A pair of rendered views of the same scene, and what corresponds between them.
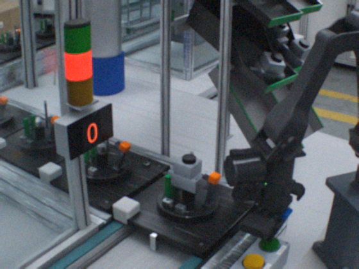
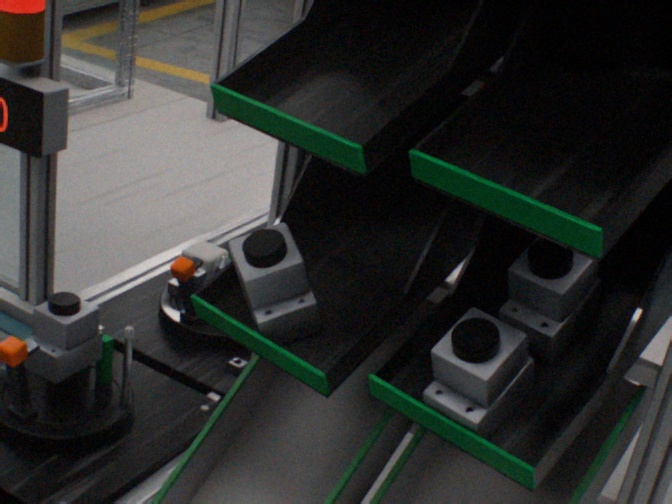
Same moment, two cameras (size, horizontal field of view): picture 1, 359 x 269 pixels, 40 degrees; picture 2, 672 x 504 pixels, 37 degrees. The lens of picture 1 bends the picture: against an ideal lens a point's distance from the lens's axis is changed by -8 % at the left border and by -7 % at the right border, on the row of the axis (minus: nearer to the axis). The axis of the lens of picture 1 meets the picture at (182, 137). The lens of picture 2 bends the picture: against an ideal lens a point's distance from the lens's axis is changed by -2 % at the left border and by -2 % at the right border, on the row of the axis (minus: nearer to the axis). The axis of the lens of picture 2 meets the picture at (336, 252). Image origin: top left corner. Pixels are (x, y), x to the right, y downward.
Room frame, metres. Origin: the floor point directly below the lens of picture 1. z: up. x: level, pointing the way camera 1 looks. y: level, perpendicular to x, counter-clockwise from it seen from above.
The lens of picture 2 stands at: (1.11, -0.85, 1.57)
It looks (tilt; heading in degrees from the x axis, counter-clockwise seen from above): 25 degrees down; 83
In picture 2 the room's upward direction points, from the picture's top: 9 degrees clockwise
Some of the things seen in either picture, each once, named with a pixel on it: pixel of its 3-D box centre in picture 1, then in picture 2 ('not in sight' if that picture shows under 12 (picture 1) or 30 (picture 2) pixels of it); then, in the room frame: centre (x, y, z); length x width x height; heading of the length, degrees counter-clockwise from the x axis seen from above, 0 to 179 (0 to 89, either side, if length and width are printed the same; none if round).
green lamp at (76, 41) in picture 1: (77, 37); not in sight; (0.88, 0.19, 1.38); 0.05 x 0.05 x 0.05
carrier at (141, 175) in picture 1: (101, 155); (222, 286); (1.11, 0.20, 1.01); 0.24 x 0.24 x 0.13; 56
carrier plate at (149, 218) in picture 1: (188, 209); (61, 417); (0.97, -0.02, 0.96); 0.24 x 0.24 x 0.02; 56
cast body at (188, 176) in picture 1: (184, 170); (71, 327); (0.97, -0.01, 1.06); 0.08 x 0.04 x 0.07; 56
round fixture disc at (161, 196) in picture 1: (188, 202); (61, 401); (0.97, -0.02, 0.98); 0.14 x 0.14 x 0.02
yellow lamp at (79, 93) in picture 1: (79, 88); (19, 31); (0.88, 0.19, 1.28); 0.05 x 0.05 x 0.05
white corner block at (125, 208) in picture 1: (126, 211); not in sight; (0.94, 0.12, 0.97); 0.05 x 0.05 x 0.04; 56
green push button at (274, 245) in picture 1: (269, 244); not in sight; (0.83, -0.18, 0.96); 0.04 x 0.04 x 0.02
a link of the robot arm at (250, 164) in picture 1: (261, 154); not in sight; (0.82, -0.14, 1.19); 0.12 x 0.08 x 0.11; 106
